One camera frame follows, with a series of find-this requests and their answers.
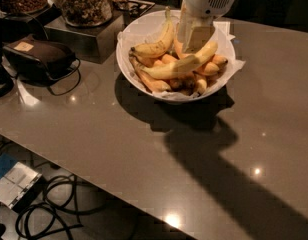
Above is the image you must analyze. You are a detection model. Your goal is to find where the black monitor stand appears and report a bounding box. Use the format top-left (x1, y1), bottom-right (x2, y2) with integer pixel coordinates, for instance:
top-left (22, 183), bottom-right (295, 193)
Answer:
top-left (0, 0), bottom-right (15, 100)

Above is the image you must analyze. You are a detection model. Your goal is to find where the curved yellow banana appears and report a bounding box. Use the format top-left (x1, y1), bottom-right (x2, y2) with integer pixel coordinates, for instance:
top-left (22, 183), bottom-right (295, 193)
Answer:
top-left (130, 7), bottom-right (174, 58)

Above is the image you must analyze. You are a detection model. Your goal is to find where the long yellow banana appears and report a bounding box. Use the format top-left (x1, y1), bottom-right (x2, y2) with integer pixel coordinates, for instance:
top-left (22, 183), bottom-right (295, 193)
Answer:
top-left (141, 41), bottom-right (218, 80)

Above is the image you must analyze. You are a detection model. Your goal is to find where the dark square pedestal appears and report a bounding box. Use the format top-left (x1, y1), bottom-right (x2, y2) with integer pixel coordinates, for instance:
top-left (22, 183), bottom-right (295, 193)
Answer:
top-left (45, 11), bottom-right (125, 64)

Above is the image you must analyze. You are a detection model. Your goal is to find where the small banana front right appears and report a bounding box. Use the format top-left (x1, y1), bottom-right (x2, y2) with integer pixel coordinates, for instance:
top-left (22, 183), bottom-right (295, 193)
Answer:
top-left (194, 74), bottom-right (207, 95)

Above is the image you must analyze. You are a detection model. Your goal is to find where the black pouch with label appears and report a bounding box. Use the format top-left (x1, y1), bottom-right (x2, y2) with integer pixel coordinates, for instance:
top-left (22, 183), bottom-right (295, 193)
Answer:
top-left (3, 35), bottom-right (81, 96)

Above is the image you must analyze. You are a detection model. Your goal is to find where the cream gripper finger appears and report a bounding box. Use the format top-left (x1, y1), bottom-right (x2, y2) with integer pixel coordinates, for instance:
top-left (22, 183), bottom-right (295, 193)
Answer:
top-left (177, 0), bottom-right (187, 43)
top-left (183, 17), bottom-right (215, 53)

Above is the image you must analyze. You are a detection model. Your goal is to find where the black floor cable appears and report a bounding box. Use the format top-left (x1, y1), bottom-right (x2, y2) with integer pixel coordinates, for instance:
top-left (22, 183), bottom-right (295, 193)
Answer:
top-left (0, 173), bottom-right (105, 240)

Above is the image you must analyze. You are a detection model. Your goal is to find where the white bowl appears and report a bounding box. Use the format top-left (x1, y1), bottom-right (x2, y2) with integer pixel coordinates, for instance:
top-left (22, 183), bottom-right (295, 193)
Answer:
top-left (115, 9), bottom-right (236, 104)

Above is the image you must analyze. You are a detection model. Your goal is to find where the orange banana upright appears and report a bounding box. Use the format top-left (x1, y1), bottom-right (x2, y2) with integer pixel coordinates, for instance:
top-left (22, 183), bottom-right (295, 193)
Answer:
top-left (174, 38), bottom-right (220, 76)

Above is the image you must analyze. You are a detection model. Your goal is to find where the small orange banana left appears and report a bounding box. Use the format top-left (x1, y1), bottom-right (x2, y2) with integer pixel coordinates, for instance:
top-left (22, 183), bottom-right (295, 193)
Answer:
top-left (129, 56), bottom-right (171, 92)

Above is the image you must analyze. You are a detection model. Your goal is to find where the glass jar of granola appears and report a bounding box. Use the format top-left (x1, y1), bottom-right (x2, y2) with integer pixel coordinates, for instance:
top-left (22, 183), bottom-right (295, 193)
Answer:
top-left (55, 0), bottom-right (113, 27)

